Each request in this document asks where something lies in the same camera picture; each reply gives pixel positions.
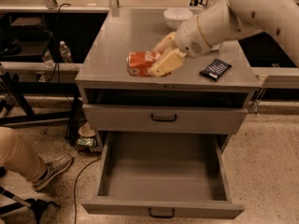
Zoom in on black cable on floor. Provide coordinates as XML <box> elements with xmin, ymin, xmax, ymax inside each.
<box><xmin>72</xmin><ymin>156</ymin><xmax>102</xmax><ymax>224</ymax></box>

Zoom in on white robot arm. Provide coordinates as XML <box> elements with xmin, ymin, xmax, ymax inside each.
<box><xmin>149</xmin><ymin>0</ymin><xmax>299</xmax><ymax>77</ymax></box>

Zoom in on grey metal drawer cabinet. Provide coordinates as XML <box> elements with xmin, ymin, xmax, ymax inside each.
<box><xmin>76</xmin><ymin>7</ymin><xmax>258</xmax><ymax>147</ymax></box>

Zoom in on grey sneaker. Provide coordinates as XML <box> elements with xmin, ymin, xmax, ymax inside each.
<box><xmin>32</xmin><ymin>154</ymin><xmax>74</xmax><ymax>191</ymax></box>

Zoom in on small water bottle on shelf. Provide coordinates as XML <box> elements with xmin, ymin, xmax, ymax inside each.
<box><xmin>59</xmin><ymin>41</ymin><xmax>73</xmax><ymax>63</ymax></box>

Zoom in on person leg beige trousers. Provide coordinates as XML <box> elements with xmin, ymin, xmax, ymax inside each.
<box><xmin>0</xmin><ymin>127</ymin><xmax>47</xmax><ymax>182</ymax></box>

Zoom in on open grey bottom drawer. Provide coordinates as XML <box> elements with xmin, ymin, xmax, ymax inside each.
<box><xmin>82</xmin><ymin>132</ymin><xmax>245</xmax><ymax>219</ymax></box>

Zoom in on black stand frame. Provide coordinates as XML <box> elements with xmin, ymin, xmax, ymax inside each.
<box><xmin>0</xmin><ymin>63</ymin><xmax>78</xmax><ymax>126</ymax></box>

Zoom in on closed grey upper drawer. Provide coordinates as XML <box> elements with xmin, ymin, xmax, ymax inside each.
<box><xmin>83</xmin><ymin>105</ymin><xmax>247</xmax><ymax>134</ymax></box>

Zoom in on green packet on floor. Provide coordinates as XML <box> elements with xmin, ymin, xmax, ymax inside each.
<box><xmin>75</xmin><ymin>137</ymin><xmax>97</xmax><ymax>152</ymax></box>

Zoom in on red coke can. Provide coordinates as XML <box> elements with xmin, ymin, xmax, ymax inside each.
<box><xmin>127</xmin><ymin>51</ymin><xmax>161</xmax><ymax>77</ymax></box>

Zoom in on black tripod foot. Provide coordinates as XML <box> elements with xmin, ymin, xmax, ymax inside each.
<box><xmin>0</xmin><ymin>187</ymin><xmax>58</xmax><ymax>224</ymax></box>

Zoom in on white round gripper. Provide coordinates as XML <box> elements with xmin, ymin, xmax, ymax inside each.
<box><xmin>148</xmin><ymin>16</ymin><xmax>211</xmax><ymax>77</ymax></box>

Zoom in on white ceramic bowl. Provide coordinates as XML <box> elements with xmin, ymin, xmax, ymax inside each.
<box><xmin>164</xmin><ymin>7</ymin><xmax>193</xmax><ymax>31</ymax></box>

